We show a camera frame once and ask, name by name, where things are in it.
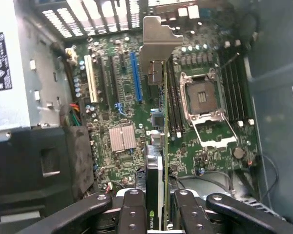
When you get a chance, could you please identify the black fan housing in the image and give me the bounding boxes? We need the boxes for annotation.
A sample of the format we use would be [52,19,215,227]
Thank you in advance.
[177,170,235,195]

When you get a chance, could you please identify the metal socket cover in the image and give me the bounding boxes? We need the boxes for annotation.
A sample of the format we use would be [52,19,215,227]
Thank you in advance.
[192,113,238,149]

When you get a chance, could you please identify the silver chipset heatsink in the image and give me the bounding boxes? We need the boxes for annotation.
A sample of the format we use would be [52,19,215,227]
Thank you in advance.
[109,125,138,153]

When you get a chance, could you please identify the silver coin cell battery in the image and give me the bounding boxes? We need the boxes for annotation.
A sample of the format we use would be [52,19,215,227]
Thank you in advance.
[231,146,245,159]

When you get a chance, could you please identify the metal socket locking lever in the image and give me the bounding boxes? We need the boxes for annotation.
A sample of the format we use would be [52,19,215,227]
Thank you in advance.
[218,51,240,69]
[222,112,239,142]

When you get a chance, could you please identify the black RAM slot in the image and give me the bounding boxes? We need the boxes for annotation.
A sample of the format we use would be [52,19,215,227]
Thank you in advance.
[222,40,244,127]
[229,47,249,122]
[167,59,179,139]
[234,39,254,126]
[218,47,238,122]
[172,60,185,138]

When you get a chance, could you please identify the green motherboard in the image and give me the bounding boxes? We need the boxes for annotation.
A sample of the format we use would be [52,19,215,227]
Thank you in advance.
[63,31,259,195]

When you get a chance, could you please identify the CPU socket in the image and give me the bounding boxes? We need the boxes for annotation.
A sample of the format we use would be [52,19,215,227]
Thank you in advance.
[180,68,227,120]

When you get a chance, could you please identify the black plastic shroud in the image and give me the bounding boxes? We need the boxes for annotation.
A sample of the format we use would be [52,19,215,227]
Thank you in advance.
[0,125,95,217]

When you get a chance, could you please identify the black expansion slot blue latch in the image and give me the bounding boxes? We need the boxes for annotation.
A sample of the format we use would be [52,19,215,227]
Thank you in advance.
[109,55,126,116]

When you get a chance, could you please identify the white expansion slot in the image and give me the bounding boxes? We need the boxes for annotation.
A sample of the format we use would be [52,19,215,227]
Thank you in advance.
[84,54,99,103]

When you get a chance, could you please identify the short black expansion slot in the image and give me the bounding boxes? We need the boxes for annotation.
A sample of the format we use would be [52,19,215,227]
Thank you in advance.
[120,52,127,74]

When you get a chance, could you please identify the black and silver PC case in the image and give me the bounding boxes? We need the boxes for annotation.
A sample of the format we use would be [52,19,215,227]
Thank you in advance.
[0,0,293,234]

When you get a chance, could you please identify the white power connector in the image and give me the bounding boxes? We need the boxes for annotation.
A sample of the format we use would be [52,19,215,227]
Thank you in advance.
[65,47,79,64]

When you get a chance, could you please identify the grey power supply unit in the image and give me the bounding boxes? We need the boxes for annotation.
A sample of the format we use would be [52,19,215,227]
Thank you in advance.
[0,0,71,130]

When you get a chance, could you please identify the metal rear port block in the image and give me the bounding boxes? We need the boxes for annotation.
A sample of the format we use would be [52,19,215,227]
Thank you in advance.
[188,4,200,20]

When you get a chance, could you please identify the coloured power wire bundle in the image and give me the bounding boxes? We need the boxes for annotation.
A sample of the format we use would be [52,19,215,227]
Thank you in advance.
[67,102,84,127]

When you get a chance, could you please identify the black sleeved power cable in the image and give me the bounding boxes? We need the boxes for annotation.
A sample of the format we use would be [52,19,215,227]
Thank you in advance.
[50,40,76,104]

